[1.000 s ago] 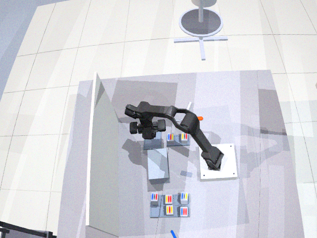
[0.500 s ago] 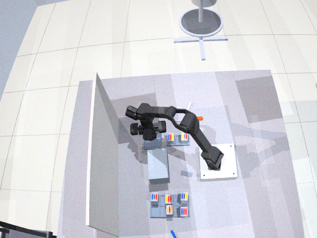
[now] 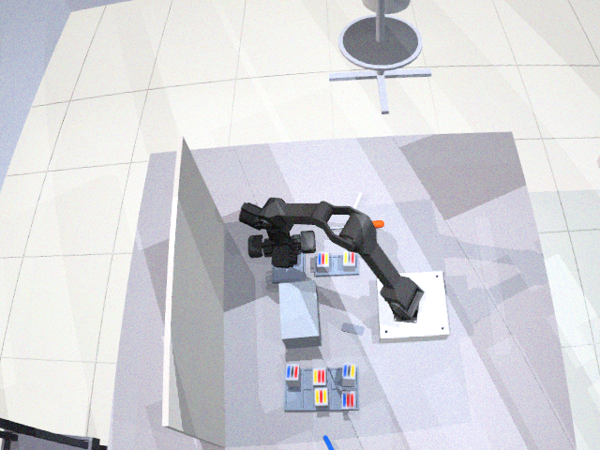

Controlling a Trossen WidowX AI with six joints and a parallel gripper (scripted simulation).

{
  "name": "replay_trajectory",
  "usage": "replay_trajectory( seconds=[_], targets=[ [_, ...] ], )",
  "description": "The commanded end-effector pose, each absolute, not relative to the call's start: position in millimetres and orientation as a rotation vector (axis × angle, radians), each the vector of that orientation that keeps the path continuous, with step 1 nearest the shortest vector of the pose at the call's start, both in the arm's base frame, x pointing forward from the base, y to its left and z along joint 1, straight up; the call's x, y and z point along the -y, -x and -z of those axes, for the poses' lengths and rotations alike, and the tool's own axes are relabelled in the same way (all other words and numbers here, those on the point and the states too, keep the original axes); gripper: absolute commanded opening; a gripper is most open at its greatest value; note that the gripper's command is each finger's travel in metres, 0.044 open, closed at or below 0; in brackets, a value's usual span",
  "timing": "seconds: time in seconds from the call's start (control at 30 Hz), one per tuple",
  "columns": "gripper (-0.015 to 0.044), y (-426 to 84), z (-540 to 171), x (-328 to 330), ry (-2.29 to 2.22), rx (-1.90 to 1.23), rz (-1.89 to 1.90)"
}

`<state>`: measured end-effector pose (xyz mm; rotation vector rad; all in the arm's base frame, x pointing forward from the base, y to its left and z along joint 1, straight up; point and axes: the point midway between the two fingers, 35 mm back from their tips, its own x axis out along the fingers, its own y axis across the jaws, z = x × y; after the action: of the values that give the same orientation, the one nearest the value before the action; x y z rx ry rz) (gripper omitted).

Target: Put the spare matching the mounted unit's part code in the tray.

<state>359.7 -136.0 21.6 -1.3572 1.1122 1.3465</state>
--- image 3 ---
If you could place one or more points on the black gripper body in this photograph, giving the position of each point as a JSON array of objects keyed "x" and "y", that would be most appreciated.
[{"x": 256, "y": 246}]

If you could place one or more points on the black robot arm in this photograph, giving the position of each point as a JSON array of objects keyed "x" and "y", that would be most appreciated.
[{"x": 358, "y": 236}]

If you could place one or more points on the white flat panel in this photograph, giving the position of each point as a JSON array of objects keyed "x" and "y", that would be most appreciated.
[{"x": 193, "y": 387}]

